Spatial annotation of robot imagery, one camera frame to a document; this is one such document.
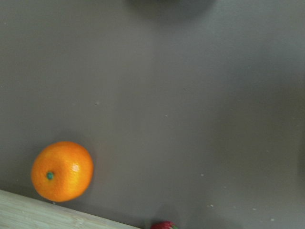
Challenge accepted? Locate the red strawberry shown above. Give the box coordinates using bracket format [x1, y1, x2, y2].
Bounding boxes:
[150, 221, 178, 229]

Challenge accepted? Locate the orange mandarin fruit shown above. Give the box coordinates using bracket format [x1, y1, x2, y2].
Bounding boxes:
[30, 141, 94, 202]

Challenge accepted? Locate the wooden cutting board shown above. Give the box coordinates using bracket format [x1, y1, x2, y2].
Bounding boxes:
[0, 190, 134, 229]

